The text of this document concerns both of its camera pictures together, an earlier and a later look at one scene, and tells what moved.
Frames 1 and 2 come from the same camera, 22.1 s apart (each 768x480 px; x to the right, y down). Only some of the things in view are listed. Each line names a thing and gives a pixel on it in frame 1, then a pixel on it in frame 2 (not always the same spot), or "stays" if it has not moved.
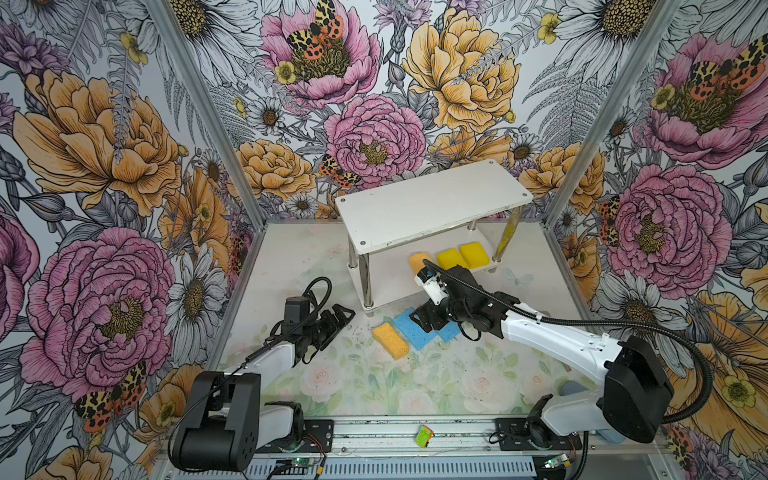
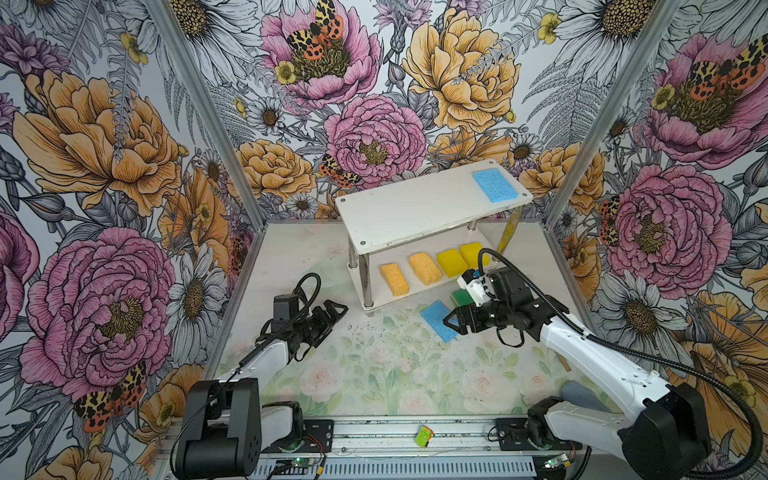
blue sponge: (412, 331) to (495, 184)
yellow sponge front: (474, 255) stays
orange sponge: (416, 261) stays
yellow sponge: (451, 258) stays
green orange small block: (423, 436) stays
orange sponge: (390, 340) to (395, 279)
